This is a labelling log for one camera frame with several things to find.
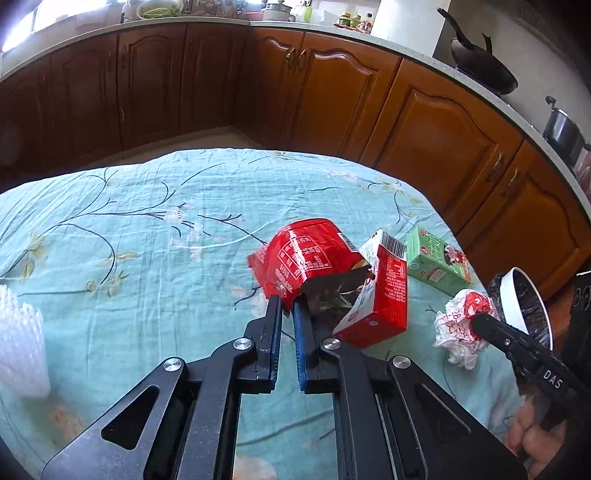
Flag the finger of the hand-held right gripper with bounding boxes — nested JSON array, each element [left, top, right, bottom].
[[471, 313, 532, 358]]

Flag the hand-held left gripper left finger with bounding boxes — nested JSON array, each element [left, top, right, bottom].
[[41, 295, 283, 480]]

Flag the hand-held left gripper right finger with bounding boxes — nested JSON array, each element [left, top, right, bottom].
[[293, 295, 527, 480]]

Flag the white bin with black bag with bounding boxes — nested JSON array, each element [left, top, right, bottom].
[[489, 268, 553, 352]]

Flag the white red wrapper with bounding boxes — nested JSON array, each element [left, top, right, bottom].
[[433, 289, 502, 370]]

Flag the red snack bag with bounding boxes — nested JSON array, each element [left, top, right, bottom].
[[248, 218, 372, 319]]

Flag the person's right hand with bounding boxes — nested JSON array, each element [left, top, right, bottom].
[[503, 404, 568, 474]]

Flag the green carton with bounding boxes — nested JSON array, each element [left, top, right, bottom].
[[405, 225, 472, 296]]

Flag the red carton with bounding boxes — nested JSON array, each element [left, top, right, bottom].
[[332, 228, 409, 349]]

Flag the light green floral tablecloth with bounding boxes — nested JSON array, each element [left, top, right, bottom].
[[0, 148, 527, 480]]

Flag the dark steel pot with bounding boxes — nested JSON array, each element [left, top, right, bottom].
[[544, 96, 591, 168]]

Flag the open white foam fruit net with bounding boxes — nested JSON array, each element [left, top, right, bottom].
[[0, 284, 51, 398]]

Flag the wooden lower cabinets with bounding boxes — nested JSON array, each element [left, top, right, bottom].
[[0, 21, 591, 301]]

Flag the black wok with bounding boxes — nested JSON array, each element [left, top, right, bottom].
[[436, 8, 518, 95]]

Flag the grey kitchen countertop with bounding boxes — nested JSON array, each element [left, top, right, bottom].
[[0, 11, 591, 204]]

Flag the bowl of green vegetables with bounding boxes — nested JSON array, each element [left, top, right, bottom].
[[139, 0, 183, 19]]

